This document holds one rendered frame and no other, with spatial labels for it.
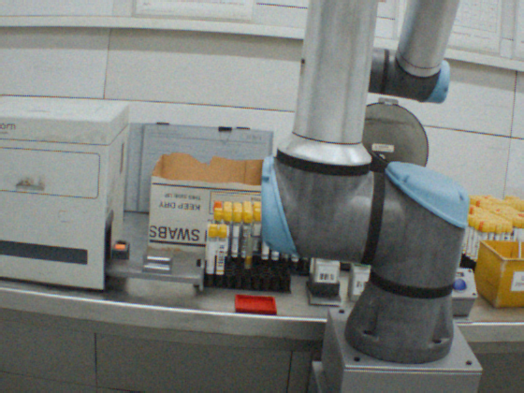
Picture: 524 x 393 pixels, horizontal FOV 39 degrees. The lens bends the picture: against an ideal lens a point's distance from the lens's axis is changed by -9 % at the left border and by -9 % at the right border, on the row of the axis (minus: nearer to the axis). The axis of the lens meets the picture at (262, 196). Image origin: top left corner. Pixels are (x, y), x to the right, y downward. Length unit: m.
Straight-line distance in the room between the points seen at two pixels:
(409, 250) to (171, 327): 0.51
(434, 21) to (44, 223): 0.72
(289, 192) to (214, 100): 0.99
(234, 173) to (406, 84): 0.75
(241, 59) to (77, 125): 0.70
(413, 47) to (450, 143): 0.88
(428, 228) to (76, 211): 0.62
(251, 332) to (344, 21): 0.61
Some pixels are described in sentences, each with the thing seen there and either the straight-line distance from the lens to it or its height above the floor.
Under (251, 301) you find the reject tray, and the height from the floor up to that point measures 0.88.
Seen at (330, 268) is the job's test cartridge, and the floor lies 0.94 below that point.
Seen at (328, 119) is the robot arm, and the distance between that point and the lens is 0.94.
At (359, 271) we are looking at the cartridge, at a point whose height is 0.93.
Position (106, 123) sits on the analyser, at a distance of 1.30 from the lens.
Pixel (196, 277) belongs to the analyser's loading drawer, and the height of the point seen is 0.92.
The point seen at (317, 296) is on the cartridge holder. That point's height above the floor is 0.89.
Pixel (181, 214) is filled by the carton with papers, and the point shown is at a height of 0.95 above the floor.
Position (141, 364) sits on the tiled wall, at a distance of 2.12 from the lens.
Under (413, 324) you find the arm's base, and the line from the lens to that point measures 1.00.
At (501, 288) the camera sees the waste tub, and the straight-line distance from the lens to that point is 1.49.
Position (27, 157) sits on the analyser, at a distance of 1.34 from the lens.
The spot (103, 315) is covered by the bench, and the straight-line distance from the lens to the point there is 1.34.
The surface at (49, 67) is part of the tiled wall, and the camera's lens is 1.97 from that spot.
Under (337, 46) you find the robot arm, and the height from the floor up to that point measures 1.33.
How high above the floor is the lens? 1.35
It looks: 12 degrees down
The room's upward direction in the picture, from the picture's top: 5 degrees clockwise
